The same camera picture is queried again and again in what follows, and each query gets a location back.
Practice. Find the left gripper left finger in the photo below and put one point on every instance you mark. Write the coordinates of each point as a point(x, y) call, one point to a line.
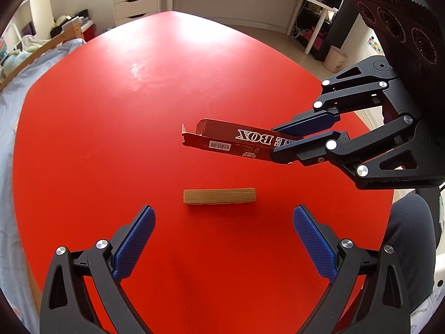
point(66, 306)

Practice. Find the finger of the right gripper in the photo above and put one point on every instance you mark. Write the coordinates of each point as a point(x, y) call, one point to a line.
point(310, 122)
point(310, 150)

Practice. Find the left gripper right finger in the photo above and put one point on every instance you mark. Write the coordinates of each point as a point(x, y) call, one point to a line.
point(366, 291)

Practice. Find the dark red paper box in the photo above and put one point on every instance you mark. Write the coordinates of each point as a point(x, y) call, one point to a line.
point(235, 139)

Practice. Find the tan cardboard piece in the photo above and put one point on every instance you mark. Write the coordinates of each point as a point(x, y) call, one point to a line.
point(219, 196)

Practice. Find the bed with blue sheet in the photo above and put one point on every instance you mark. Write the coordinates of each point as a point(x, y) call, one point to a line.
point(14, 273)

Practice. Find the beige waste bin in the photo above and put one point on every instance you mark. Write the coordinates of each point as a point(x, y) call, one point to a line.
point(335, 59)

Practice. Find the white desk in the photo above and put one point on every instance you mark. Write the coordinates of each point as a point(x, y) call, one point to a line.
point(274, 15)

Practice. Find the red table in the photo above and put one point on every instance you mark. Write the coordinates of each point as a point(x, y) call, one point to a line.
point(99, 137)

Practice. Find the wooden bed frame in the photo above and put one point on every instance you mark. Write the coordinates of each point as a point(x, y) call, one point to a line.
point(71, 30)

